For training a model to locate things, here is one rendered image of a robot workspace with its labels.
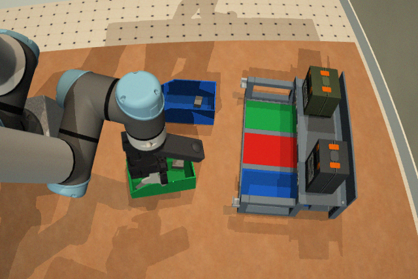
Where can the green bin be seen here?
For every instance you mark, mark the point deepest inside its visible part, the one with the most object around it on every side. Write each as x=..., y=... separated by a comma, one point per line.
x=178, y=180

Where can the blue bin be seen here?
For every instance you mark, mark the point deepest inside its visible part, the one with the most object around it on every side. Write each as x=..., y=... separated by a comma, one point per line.
x=182, y=93

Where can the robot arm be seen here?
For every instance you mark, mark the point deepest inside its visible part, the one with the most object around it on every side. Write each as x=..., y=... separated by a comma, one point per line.
x=65, y=163

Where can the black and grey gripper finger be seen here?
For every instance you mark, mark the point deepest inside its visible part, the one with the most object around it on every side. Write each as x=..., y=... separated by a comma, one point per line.
x=154, y=178

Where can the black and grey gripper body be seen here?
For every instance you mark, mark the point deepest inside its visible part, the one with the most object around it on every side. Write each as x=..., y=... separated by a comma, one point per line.
x=138, y=163

